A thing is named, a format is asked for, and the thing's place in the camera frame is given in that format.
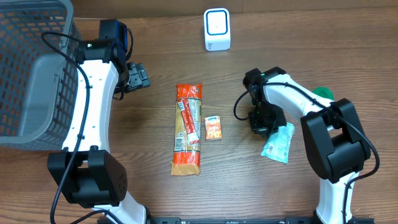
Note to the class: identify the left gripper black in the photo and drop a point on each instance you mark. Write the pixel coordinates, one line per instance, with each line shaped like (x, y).
(138, 78)

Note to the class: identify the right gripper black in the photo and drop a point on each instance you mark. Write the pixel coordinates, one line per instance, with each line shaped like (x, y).
(262, 126)

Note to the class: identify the green wet wipes packet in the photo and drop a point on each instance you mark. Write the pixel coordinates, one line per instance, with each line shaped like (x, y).
(278, 144)

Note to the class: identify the green lid glass jar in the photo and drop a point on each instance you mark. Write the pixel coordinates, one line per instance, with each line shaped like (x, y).
(324, 92)

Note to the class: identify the orange spaghetti packet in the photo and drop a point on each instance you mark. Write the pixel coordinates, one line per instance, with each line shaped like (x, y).
(187, 137)

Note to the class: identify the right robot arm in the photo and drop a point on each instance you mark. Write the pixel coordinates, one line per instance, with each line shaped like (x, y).
(334, 139)

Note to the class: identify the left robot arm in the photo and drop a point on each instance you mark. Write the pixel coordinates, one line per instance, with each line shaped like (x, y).
(85, 171)

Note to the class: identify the white barcode scanner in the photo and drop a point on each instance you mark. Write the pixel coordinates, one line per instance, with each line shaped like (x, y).
(217, 29)

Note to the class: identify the grey plastic mesh basket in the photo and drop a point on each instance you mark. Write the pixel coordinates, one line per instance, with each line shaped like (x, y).
(38, 86)

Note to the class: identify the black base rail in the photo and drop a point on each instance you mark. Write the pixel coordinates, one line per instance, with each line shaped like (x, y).
(248, 221)

